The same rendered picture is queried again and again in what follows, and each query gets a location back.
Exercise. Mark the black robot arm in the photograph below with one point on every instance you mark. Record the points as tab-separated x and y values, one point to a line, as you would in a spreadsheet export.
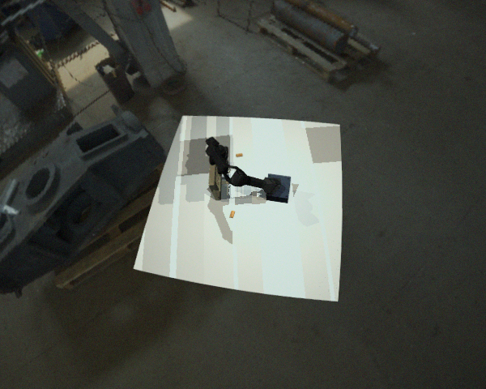
239	178

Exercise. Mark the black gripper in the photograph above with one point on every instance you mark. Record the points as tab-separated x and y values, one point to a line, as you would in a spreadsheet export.
225	158

